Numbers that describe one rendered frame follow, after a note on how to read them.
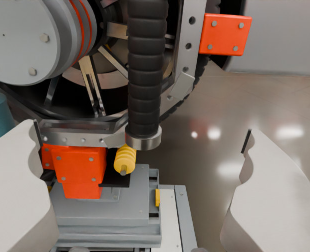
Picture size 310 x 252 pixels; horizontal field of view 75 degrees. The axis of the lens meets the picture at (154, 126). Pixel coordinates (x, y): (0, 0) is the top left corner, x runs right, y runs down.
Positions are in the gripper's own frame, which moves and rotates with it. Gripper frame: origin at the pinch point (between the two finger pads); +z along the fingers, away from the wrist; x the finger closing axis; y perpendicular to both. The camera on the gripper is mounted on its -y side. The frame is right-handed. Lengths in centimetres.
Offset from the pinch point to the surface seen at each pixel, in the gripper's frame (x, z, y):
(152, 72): 0.4, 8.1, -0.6
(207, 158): 45, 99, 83
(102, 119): -12.0, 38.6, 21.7
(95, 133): -11.9, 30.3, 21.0
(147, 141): 0.3, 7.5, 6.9
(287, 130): 129, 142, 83
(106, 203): -14, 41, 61
